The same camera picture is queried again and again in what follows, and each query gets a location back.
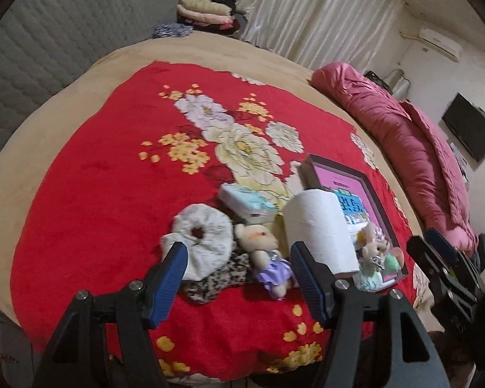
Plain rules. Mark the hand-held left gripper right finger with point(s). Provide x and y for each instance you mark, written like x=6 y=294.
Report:
x=307 y=283

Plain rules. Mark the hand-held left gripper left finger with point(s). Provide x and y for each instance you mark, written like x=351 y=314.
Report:
x=165 y=283

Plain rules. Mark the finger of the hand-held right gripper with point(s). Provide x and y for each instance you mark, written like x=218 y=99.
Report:
x=440 y=242
x=440 y=275

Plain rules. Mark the pink bunny toy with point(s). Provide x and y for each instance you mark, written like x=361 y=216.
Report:
x=393 y=260

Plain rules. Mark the leopard print scrunchie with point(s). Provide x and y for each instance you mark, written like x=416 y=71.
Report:
x=222 y=279

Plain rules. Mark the white paper towel roll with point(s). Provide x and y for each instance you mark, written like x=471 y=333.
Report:
x=315 y=226

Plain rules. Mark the plush doll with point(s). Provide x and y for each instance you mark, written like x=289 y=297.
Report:
x=254 y=238

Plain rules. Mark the small bunny doll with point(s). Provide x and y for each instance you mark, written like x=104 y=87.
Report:
x=370 y=242

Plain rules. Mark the white floral scrunchie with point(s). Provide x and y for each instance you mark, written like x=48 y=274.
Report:
x=214 y=226

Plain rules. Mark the white tissue pack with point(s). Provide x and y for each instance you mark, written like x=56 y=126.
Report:
x=246 y=206

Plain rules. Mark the grey shallow tray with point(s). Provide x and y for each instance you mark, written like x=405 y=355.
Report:
x=307 y=173

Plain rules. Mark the pink quilt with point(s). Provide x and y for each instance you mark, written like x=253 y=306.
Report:
x=408 y=149

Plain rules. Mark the pink book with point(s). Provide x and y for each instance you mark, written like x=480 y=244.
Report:
x=339 y=178

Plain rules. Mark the red floral blanket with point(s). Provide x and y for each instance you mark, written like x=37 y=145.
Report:
x=105 y=169

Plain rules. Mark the black bag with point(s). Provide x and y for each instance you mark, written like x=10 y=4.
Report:
x=375 y=79

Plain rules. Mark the white air conditioner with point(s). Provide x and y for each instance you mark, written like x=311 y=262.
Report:
x=440 y=41

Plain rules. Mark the beige bed sheet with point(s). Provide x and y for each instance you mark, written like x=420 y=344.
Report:
x=64 y=89

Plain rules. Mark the dark patterned cloth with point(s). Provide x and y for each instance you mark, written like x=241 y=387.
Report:
x=173 y=30

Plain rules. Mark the white curtain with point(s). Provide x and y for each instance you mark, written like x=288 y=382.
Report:
x=315 y=16

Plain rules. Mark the grey quilted headboard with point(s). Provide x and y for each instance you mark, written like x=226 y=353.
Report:
x=64 y=28

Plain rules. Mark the stack of folded clothes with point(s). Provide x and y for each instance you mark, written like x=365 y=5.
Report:
x=202 y=10

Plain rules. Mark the black wall television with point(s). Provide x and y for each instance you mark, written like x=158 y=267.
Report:
x=469 y=127

